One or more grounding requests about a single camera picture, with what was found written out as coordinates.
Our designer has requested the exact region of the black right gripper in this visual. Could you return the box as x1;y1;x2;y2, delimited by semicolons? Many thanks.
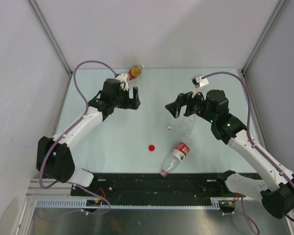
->
166;86;216;123

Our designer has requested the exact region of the clear unlabelled plastic bottle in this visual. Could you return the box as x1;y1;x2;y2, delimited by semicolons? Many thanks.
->
179;115;196;137

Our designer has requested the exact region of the yellow tea bottle red label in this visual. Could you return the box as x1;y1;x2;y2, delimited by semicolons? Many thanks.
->
126;64;145;83

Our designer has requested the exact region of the red-labelled clear water bottle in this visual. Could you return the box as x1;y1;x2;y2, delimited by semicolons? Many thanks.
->
160;142;190;177

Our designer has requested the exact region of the red bottle cap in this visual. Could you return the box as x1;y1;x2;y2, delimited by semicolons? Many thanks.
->
148;145;155;152

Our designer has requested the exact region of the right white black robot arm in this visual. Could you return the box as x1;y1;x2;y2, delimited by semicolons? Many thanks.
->
165;90;294;218

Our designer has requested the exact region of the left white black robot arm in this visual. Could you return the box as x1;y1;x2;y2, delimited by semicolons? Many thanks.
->
36;78;141;196

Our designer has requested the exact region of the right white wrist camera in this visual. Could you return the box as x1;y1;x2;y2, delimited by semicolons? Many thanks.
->
191;74;209;98

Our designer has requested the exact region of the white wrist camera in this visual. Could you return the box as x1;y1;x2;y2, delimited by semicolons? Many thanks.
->
191;74;209;98
115;73;130;91

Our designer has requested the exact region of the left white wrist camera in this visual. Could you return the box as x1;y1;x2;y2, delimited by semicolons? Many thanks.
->
115;73;130;91

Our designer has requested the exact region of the black mounting base rail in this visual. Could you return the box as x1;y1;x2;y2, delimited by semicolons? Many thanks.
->
70;172;260;206

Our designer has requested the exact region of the grey slotted cable duct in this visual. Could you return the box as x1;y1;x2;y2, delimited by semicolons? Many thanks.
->
35;195;220;210

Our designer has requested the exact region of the left aluminium frame post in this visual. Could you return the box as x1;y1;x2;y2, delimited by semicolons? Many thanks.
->
26;0;72;76

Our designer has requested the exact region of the aluminium frame post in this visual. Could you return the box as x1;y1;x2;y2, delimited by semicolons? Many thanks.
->
26;0;72;76
241;0;289;76

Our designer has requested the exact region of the right aluminium frame post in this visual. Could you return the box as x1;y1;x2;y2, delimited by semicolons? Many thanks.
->
241;0;289;76

